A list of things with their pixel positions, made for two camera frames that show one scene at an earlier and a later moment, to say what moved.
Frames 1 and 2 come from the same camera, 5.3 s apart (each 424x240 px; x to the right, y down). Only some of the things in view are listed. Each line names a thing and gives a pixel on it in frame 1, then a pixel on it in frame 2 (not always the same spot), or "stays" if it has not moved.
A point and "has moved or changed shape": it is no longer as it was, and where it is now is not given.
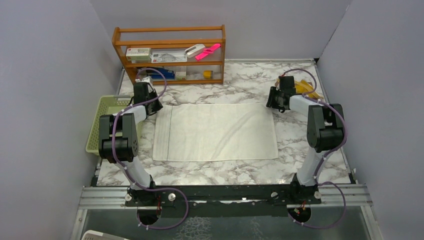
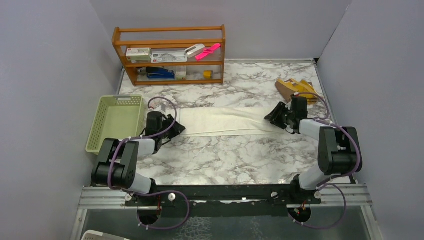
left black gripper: [158, 106] → [177, 129]
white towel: [215, 132] has moved or changed shape
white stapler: [194, 50] stays
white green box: [138, 54] stays
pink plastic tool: [207, 51] stays
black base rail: [223, 200] stays
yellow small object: [208, 74] stays
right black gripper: [271, 103] → [275, 117]
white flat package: [158, 56] stays
